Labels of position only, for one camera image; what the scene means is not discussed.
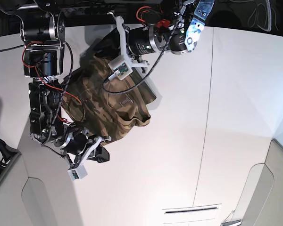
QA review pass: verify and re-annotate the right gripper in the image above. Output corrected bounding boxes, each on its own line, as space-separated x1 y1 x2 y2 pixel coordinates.
60 127 110 169

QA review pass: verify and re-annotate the camouflage T-shirt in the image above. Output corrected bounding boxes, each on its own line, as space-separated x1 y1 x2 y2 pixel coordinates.
62 40 156 142

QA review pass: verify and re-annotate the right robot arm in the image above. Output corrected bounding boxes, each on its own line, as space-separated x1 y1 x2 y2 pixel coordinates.
20 0 110 169

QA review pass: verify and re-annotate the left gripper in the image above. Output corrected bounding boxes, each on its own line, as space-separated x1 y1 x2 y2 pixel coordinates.
94 13 170 73

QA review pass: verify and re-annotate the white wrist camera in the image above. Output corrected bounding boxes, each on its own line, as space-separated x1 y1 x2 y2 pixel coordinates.
108 55 133 81
67 165 88 181

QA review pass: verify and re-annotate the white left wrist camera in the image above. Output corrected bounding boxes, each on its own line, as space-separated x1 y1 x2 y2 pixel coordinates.
108 55 133 81

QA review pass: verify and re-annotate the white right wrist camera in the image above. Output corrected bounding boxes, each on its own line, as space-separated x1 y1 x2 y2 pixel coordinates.
67 165 88 181

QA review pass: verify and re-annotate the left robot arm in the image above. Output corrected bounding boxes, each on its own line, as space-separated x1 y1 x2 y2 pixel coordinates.
93 0 214 79

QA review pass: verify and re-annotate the braided camera cable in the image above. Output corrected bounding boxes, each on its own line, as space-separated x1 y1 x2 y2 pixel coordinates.
101 25 177 96

